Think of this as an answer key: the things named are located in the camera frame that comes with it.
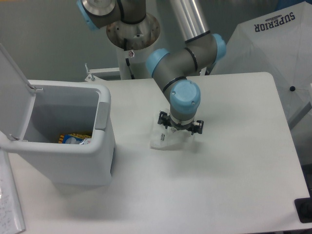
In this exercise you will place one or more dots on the black device at edge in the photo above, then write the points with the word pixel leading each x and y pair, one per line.
pixel 304 209

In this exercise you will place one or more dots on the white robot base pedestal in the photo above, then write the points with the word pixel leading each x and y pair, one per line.
pixel 134 42

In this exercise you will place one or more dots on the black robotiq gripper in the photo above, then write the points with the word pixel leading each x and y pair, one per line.
pixel 189 125

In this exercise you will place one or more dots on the crumpled white plastic wrapper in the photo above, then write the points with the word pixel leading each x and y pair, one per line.
pixel 169 139

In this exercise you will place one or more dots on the white notebook with writing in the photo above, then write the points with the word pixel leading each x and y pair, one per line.
pixel 11 217

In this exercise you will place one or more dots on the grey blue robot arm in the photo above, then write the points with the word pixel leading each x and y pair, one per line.
pixel 201 46

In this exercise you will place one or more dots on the clear plastic water bottle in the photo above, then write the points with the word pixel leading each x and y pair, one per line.
pixel 85 141

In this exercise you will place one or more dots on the yellow blue snack package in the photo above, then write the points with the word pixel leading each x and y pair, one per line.
pixel 73 138

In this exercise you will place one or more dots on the white grey trash can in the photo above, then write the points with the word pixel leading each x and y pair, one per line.
pixel 34 113

